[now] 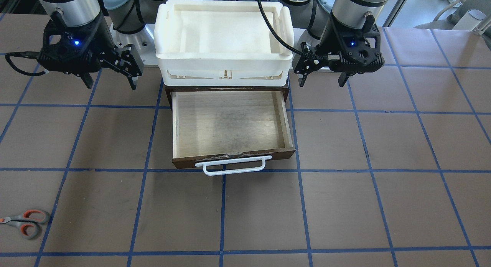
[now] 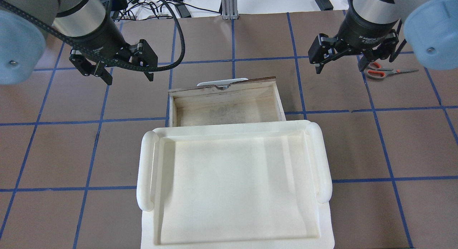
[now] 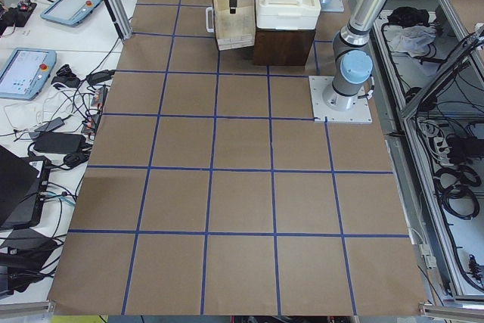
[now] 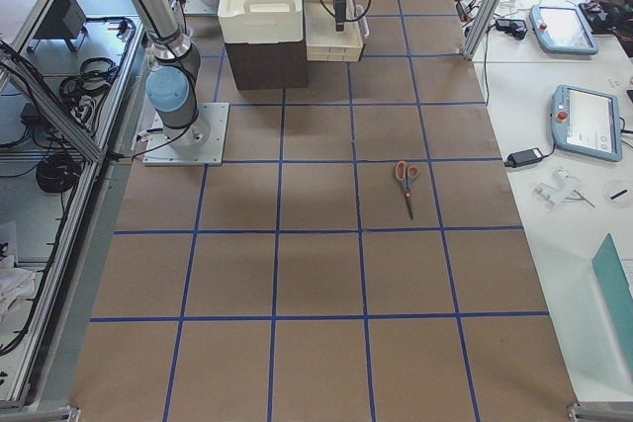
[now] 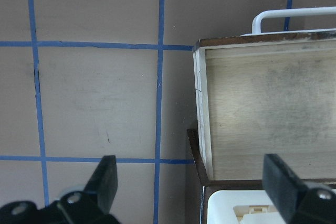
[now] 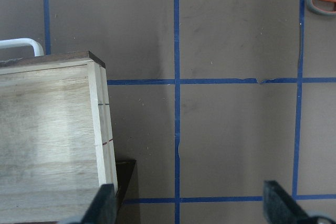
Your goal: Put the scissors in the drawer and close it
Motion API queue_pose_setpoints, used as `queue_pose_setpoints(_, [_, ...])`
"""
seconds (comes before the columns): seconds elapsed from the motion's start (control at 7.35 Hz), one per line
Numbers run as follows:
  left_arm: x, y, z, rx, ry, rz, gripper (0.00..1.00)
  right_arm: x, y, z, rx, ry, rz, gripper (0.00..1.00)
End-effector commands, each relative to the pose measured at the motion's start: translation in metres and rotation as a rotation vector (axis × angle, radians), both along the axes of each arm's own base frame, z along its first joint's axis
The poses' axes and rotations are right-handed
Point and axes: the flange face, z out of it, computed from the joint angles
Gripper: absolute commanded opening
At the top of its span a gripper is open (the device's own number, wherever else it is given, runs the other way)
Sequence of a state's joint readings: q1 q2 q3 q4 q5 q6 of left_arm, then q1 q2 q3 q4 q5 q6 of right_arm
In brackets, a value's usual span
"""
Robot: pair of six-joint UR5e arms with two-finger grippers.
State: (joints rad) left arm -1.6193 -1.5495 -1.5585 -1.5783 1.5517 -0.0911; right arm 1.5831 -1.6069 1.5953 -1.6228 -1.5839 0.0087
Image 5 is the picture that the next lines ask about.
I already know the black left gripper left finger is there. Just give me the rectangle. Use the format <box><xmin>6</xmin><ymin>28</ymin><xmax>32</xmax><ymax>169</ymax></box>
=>
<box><xmin>1</xmin><ymin>155</ymin><xmax>117</xmax><ymax>223</ymax></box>

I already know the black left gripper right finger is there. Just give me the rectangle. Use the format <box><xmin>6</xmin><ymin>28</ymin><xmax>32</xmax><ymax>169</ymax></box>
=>
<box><xmin>262</xmin><ymin>154</ymin><xmax>335</xmax><ymax>223</ymax></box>

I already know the wooden drawer with white handle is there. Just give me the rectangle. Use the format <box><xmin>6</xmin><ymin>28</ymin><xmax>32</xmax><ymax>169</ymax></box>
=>
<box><xmin>193</xmin><ymin>7</ymin><xmax>335</xmax><ymax>180</ymax></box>

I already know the cream plastic tray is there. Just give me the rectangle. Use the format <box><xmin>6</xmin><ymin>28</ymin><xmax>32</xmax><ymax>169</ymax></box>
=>
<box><xmin>206</xmin><ymin>190</ymin><xmax>285</xmax><ymax>223</ymax></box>

